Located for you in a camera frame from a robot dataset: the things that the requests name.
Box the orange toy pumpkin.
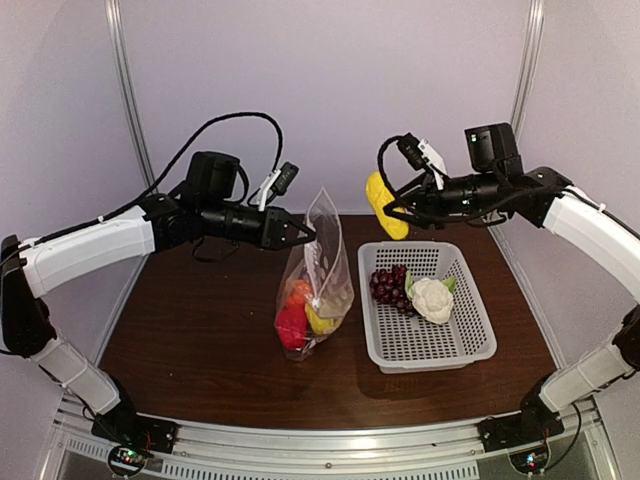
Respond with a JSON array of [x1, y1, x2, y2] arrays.
[[285, 279, 313, 308]]

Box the yellow toy fruit front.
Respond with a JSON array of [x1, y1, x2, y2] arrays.
[[304, 303, 336, 336]]

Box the black camera cable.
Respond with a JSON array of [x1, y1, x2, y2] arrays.
[[377, 133, 511, 224], [99, 113, 284, 226]]

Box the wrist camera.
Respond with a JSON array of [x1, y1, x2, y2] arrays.
[[397, 133, 448, 190], [258, 162, 299, 211]]

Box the white perforated plastic basket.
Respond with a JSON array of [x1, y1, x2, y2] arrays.
[[358, 241, 497, 374]]

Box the right round circuit board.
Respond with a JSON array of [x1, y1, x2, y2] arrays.
[[509, 445, 550, 477]]

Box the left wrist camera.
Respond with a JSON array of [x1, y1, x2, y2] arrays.
[[258, 162, 299, 211]]

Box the dark red toy grapes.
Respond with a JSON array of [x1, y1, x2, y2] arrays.
[[369, 264, 416, 316]]

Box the clear zip top bag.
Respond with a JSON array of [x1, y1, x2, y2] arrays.
[[274, 188, 355, 361]]

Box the left aluminium frame post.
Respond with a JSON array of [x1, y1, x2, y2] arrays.
[[104, 0, 158, 193]]

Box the black right camera cable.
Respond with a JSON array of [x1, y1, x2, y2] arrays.
[[377, 133, 511, 224]]

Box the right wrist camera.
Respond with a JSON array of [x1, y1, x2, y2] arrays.
[[397, 133, 448, 190]]

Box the front aluminium rail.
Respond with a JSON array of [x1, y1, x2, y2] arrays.
[[49, 394, 609, 480]]

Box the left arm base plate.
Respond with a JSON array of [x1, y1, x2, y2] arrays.
[[91, 416, 178, 454]]

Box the black left camera cable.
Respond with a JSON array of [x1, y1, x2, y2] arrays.
[[99, 113, 284, 226]]

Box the right aluminium frame post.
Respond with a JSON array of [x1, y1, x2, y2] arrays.
[[510, 0, 546, 139]]

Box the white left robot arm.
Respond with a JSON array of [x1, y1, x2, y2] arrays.
[[1, 151, 316, 444]]

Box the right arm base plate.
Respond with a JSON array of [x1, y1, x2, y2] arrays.
[[477, 413, 565, 453]]

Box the white toy cauliflower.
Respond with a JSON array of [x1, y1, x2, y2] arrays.
[[405, 272, 457, 325]]

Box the yellow toy fruit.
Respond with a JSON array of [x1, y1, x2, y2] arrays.
[[304, 303, 336, 336], [364, 171, 412, 241]]

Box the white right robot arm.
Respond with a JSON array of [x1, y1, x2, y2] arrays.
[[377, 123, 639, 449]]

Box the round circuit board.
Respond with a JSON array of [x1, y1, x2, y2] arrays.
[[509, 445, 550, 477], [107, 445, 148, 477]]

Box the red toy bell pepper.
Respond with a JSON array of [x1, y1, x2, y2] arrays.
[[275, 306, 307, 350]]

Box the aluminium frame post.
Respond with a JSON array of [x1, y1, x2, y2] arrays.
[[510, 0, 546, 139], [104, 0, 158, 193]]

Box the left round circuit board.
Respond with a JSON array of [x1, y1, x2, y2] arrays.
[[107, 445, 148, 477]]

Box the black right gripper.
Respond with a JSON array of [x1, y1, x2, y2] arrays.
[[385, 170, 503, 230]]

